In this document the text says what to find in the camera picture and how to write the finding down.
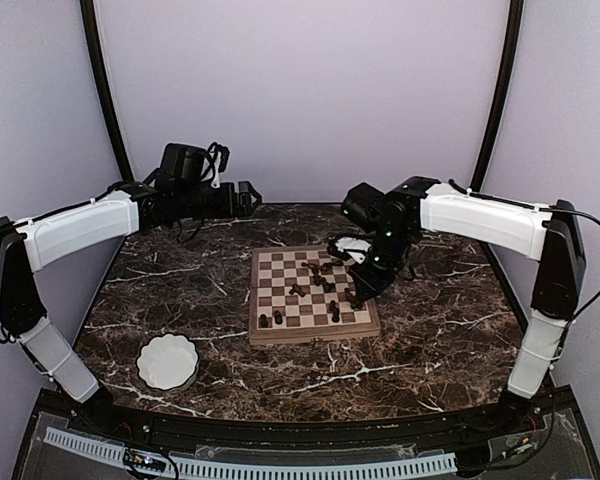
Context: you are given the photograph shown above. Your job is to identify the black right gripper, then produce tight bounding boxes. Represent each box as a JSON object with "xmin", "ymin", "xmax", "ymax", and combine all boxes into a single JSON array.
[{"xmin": 347, "ymin": 226, "xmax": 414, "ymax": 302}]

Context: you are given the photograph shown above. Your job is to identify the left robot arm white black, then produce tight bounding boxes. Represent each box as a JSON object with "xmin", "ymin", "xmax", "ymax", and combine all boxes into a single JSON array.
[{"xmin": 0, "ymin": 181, "xmax": 262, "ymax": 436}]

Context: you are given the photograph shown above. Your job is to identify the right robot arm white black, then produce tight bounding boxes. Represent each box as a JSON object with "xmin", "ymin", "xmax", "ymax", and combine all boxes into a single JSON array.
[{"xmin": 337, "ymin": 177, "xmax": 600, "ymax": 434}]

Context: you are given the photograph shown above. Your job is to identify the wooden chess board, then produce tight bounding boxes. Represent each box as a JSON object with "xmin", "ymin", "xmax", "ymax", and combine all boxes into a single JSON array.
[{"xmin": 249, "ymin": 245, "xmax": 381, "ymax": 346}]

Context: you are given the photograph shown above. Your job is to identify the white fluted ceramic bowl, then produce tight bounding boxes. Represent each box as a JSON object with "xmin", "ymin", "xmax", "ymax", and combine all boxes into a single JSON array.
[{"xmin": 136, "ymin": 333, "xmax": 200, "ymax": 391}]

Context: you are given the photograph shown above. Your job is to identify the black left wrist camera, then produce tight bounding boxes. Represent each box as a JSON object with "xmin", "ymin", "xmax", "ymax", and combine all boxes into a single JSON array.
[{"xmin": 160, "ymin": 143, "xmax": 207, "ymax": 182}]

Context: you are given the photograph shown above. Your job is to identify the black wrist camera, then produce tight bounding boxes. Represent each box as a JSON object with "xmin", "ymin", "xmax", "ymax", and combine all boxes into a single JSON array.
[
  {"xmin": 340, "ymin": 182, "xmax": 384, "ymax": 232},
  {"xmin": 160, "ymin": 143, "xmax": 207, "ymax": 182}
]

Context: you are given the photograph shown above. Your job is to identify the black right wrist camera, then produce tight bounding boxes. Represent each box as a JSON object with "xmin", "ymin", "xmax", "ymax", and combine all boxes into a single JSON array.
[{"xmin": 340, "ymin": 182, "xmax": 384, "ymax": 232}]

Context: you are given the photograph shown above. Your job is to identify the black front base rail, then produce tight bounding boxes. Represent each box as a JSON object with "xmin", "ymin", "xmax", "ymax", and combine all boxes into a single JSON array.
[{"xmin": 34, "ymin": 387, "xmax": 576, "ymax": 459}]

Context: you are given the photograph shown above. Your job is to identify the black left frame post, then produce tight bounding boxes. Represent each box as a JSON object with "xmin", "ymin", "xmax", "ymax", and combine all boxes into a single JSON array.
[{"xmin": 79, "ymin": 0, "xmax": 135, "ymax": 181}]

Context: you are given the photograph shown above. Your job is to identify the black frame post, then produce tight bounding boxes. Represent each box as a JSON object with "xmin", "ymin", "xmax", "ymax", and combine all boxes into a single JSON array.
[
  {"xmin": 79, "ymin": 0, "xmax": 135, "ymax": 181},
  {"xmin": 470, "ymin": 0, "xmax": 524, "ymax": 191}
]

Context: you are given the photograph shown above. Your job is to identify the grey slotted cable duct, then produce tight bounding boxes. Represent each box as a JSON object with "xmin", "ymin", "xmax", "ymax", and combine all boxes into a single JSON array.
[{"xmin": 43, "ymin": 427, "xmax": 457, "ymax": 479}]

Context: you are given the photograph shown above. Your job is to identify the black right frame post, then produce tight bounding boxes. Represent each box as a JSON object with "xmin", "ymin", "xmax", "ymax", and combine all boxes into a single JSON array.
[{"xmin": 470, "ymin": 0, "xmax": 524, "ymax": 191}]

